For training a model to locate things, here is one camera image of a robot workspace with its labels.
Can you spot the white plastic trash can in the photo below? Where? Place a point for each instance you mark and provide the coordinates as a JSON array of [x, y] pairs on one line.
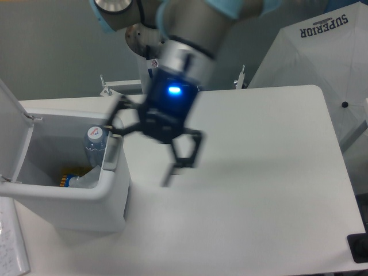
[[45, 167]]

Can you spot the white metal base bracket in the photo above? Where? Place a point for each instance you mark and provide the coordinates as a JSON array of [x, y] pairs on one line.
[[128, 87]]

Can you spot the clear plastic bag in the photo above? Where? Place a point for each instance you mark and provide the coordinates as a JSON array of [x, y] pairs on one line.
[[87, 181]]

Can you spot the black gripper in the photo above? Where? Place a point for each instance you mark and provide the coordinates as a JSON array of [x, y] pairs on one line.
[[164, 112]]

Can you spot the white trash can lid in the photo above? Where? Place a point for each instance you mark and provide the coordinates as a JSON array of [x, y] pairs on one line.
[[17, 127]]

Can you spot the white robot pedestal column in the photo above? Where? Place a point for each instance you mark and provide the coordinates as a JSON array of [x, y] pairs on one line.
[[146, 43]]

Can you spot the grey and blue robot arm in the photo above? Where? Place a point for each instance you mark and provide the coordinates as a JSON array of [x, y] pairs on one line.
[[193, 33]]

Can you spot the clear plastic water bottle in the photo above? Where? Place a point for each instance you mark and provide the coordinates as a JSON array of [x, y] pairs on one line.
[[95, 141]]

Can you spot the yellow blue snack package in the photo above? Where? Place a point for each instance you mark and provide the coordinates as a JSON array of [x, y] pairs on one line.
[[68, 172]]

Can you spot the black device at table edge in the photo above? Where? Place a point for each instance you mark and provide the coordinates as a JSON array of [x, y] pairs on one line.
[[358, 247]]

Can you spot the white Superior umbrella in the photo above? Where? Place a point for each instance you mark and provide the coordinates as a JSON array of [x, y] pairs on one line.
[[328, 51]]

